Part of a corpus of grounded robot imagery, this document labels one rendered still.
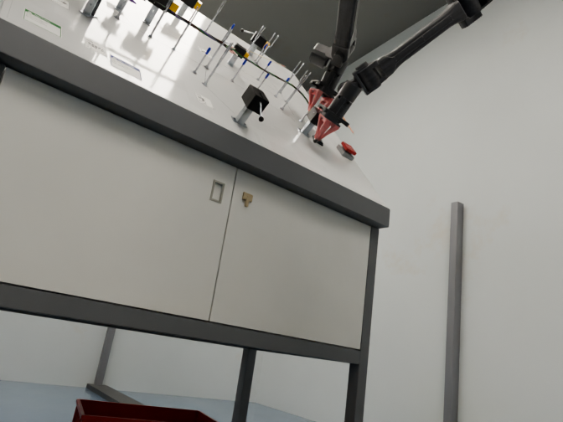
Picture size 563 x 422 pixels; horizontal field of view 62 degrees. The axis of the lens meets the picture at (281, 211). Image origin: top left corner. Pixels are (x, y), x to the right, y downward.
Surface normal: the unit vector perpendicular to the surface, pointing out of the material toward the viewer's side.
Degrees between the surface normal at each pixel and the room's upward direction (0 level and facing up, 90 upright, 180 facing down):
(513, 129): 90
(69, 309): 90
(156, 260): 90
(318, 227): 90
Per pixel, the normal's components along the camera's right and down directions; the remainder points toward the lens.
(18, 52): 0.65, -0.14
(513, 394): -0.82, -0.28
